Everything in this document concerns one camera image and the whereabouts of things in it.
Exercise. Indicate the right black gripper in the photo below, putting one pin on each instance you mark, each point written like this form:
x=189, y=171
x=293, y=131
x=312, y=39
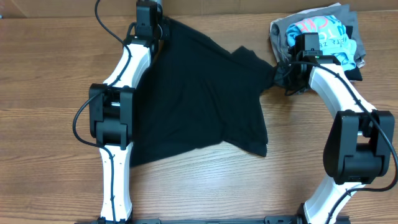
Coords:
x=278, y=80

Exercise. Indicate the black folded garment in pile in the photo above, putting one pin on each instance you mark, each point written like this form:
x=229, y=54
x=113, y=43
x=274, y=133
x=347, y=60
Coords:
x=354, y=74

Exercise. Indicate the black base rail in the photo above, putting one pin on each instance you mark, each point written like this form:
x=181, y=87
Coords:
x=211, y=221

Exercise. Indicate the black t-shirt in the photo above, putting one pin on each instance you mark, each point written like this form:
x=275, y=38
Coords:
x=198, y=94

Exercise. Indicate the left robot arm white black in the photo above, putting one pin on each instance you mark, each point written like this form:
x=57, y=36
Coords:
x=111, y=108

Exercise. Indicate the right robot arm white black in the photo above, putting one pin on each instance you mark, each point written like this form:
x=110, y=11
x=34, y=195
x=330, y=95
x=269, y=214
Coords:
x=359, y=145

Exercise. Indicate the grey folded garment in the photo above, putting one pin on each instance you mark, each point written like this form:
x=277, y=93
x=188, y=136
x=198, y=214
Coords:
x=280, y=40

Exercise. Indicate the light blue printed t-shirt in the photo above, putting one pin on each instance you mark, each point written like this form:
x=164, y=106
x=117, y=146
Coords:
x=333, y=38

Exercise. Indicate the beige folded garment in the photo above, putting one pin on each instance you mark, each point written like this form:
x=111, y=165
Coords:
x=311, y=11

